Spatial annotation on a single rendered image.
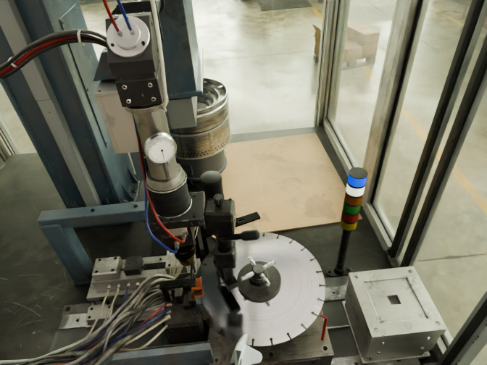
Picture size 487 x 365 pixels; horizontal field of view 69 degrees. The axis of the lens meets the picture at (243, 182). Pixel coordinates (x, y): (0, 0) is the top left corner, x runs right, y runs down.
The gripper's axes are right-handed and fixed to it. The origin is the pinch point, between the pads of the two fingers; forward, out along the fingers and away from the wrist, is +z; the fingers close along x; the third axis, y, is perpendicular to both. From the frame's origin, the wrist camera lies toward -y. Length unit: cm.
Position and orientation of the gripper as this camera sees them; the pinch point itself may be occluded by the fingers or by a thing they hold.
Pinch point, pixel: (240, 363)
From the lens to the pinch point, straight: 91.2
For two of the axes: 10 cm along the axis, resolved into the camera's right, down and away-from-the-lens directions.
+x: 1.0, -9.8, -1.6
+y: 9.7, 1.4, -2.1
